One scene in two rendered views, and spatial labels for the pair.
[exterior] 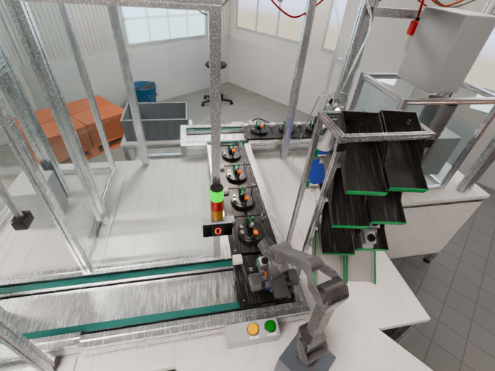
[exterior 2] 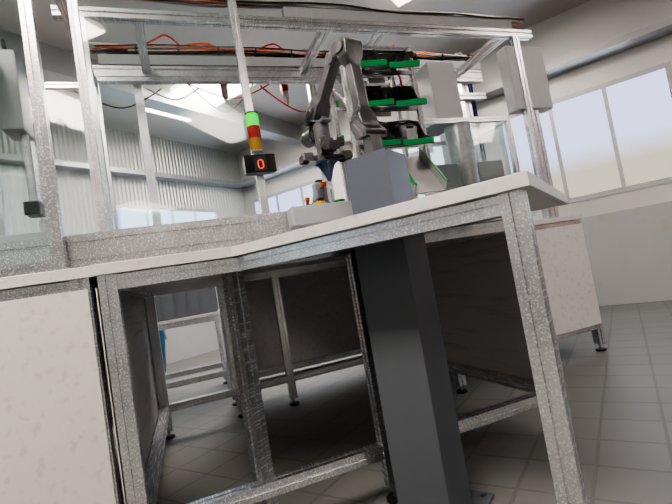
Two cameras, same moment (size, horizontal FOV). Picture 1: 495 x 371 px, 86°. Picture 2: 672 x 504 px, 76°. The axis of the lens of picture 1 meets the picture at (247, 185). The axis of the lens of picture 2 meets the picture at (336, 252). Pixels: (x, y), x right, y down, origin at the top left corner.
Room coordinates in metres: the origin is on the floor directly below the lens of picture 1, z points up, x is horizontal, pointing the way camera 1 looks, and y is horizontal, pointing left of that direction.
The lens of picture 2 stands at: (-0.92, 0.05, 0.72)
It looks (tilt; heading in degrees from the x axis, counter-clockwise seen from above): 3 degrees up; 354
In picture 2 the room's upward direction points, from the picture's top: 10 degrees counter-clockwise
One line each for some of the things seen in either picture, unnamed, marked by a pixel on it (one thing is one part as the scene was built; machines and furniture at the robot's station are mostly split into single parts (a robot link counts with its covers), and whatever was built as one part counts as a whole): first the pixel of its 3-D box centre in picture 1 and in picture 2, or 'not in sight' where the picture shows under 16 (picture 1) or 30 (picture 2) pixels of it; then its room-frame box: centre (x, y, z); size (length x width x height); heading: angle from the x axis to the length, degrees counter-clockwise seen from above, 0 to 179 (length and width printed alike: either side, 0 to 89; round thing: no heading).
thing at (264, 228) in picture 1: (251, 227); not in sight; (0.93, -0.04, 1.01); 0.24 x 0.24 x 0.13; 14
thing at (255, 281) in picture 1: (275, 274); (324, 149); (0.56, -0.13, 1.17); 0.19 x 0.06 x 0.08; 104
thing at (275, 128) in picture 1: (286, 126); not in sight; (2.10, -0.29, 1.01); 0.24 x 0.24 x 0.13; 14
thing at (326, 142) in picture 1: (331, 121); not in sight; (1.60, -0.49, 1.32); 0.14 x 0.14 x 0.38
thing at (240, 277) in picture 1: (261, 277); not in sight; (0.68, -0.10, 0.96); 0.24 x 0.24 x 0.02; 14
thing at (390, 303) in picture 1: (243, 221); (299, 257); (1.11, 0.00, 0.85); 1.50 x 1.41 x 0.03; 104
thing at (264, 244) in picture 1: (272, 249); (313, 127); (0.60, -0.11, 1.27); 0.12 x 0.08 x 0.11; 28
